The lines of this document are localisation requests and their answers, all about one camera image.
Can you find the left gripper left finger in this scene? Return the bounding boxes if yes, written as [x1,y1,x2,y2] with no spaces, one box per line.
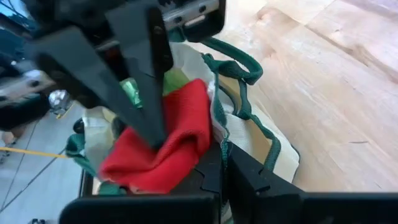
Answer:
[169,144,226,197]

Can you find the beige green canvas gardening bag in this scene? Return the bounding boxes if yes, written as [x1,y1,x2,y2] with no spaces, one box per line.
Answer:
[65,27,301,224]

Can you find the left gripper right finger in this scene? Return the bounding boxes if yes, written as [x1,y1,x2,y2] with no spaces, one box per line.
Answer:
[229,143,304,200]

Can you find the red and black gardening gloves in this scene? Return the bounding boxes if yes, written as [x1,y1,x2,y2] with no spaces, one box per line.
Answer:
[99,78,215,194]

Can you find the green plastic spray bottle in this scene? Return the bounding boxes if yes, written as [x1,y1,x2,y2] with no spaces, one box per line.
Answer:
[119,67,191,109]

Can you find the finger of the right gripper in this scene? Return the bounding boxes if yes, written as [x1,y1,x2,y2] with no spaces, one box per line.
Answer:
[24,26,147,141]
[105,6,174,149]

